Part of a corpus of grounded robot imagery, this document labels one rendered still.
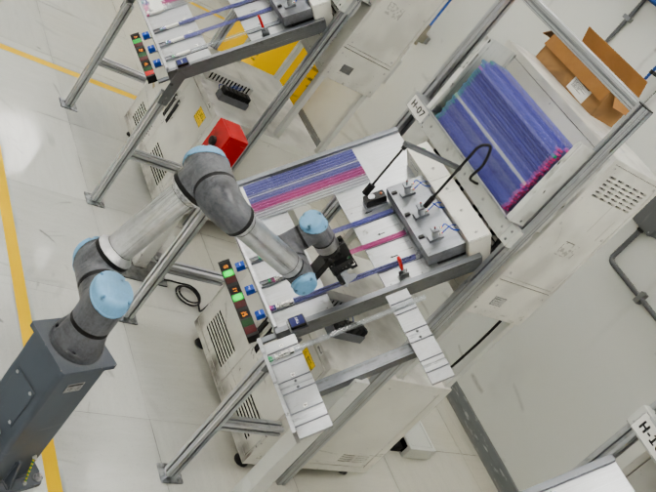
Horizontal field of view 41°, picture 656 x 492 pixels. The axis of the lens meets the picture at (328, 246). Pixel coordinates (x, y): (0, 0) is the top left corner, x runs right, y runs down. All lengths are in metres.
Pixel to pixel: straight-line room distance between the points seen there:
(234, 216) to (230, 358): 1.29
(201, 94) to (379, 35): 0.86
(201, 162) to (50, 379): 0.71
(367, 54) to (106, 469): 2.14
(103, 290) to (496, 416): 2.69
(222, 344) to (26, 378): 1.15
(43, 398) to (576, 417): 2.62
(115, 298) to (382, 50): 2.14
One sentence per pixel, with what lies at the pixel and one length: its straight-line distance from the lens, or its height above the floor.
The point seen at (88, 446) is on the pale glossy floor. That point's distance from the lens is 3.05.
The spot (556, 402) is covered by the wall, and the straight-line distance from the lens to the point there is 4.36.
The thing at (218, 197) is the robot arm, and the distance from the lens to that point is 2.20.
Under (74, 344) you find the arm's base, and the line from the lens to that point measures 2.40.
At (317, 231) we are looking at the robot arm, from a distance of 2.52.
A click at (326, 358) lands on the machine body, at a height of 0.62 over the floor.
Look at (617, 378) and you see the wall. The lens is 4.21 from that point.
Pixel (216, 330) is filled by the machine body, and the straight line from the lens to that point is 3.53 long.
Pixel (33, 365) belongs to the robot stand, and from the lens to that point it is 2.50.
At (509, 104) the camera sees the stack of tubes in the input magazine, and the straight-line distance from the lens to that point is 2.91.
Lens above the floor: 2.14
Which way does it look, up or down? 25 degrees down
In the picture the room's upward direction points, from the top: 40 degrees clockwise
